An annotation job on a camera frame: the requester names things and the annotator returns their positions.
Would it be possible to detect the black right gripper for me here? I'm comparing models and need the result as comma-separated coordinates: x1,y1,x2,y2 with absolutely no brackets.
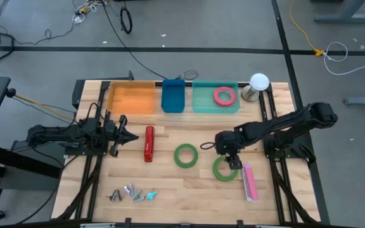
215,130,244,171

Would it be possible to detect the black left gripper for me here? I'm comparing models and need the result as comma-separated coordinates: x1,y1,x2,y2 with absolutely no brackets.
104,115,139,158

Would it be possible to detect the green tape roll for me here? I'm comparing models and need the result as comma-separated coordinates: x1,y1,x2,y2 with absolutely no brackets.
212,156,240,183
173,142,199,169

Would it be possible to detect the red stapler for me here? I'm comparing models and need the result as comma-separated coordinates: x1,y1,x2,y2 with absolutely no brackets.
143,125,156,163

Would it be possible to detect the pink eraser block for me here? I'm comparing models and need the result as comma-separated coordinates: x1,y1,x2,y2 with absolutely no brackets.
241,162,260,203

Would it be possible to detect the purple staple remover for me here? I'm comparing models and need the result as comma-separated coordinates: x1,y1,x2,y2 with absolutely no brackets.
122,182,136,198

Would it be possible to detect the silver staple remover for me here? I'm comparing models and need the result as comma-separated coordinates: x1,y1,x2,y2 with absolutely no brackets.
132,189,146,203

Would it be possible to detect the pink tape roll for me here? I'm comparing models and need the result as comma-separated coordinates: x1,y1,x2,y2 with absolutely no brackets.
213,86,237,108

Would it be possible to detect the orange translucent plastic bin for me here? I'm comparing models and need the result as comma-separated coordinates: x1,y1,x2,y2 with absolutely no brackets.
107,80,157,115

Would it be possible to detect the blue plastic bin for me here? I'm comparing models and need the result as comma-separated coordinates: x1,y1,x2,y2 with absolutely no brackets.
161,79,186,114

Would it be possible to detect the teal translucent plastic bin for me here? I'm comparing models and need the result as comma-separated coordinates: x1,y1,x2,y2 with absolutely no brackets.
191,80,241,115

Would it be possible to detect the white dome silver lamp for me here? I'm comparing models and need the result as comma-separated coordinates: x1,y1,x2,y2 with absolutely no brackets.
241,72,271,103

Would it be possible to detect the black metal rig frame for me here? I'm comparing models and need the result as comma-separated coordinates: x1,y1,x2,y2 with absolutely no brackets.
55,71,331,228

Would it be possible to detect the grey cable loop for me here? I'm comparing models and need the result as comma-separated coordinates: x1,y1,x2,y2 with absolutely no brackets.
175,70,200,81

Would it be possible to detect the thin yellow cable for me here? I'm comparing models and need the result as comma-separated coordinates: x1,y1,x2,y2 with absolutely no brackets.
14,92,76,122

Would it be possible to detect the long black floor cable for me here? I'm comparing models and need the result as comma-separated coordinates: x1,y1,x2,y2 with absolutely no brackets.
101,0,169,80

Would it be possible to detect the black cable coil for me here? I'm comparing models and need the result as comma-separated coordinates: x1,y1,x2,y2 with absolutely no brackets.
120,6,134,35

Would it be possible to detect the white floor cable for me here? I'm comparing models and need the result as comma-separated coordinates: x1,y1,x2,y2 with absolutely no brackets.
323,41,365,77

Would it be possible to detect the yellow extension cable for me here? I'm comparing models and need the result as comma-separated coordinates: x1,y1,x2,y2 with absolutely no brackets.
289,0,325,58

